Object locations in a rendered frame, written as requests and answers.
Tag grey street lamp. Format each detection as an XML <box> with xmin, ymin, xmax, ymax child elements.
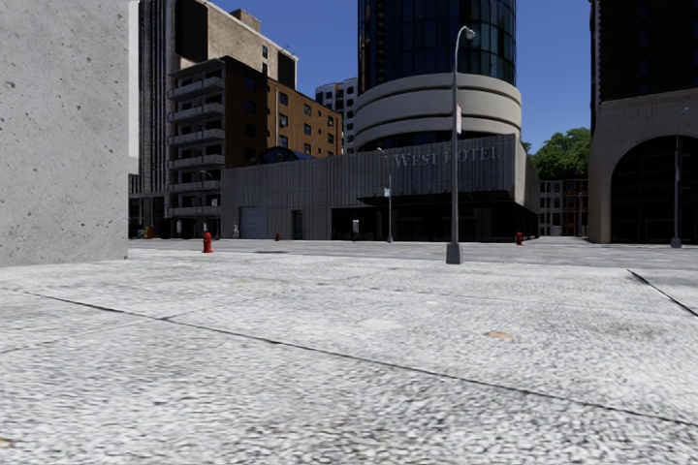
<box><xmin>670</xmin><ymin>106</ymin><xmax>691</xmax><ymax>249</ymax></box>
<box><xmin>445</xmin><ymin>25</ymin><xmax>478</xmax><ymax>265</ymax></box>
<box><xmin>375</xmin><ymin>146</ymin><xmax>395</xmax><ymax>244</ymax></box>

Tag glass tower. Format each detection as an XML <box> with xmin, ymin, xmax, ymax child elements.
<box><xmin>220</xmin><ymin>0</ymin><xmax>541</xmax><ymax>243</ymax></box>

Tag white apartment building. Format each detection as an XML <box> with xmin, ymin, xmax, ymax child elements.
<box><xmin>315</xmin><ymin>77</ymin><xmax>360</xmax><ymax>156</ymax></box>

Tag brown brick building with balconies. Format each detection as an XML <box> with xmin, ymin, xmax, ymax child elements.
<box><xmin>164</xmin><ymin>55</ymin><xmax>344</xmax><ymax>239</ymax></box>

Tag row of buildings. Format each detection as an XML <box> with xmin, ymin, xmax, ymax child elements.
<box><xmin>538</xmin><ymin>178</ymin><xmax>589</xmax><ymax>237</ymax></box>

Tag trees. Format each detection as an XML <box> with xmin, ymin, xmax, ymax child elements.
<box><xmin>521</xmin><ymin>127</ymin><xmax>592</xmax><ymax>181</ymax></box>

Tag tan concrete tower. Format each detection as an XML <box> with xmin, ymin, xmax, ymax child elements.
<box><xmin>129</xmin><ymin>0</ymin><xmax>299</xmax><ymax>239</ymax></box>

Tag dark tower with arch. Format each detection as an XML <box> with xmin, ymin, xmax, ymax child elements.
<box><xmin>587</xmin><ymin>0</ymin><xmax>698</xmax><ymax>245</ymax></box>

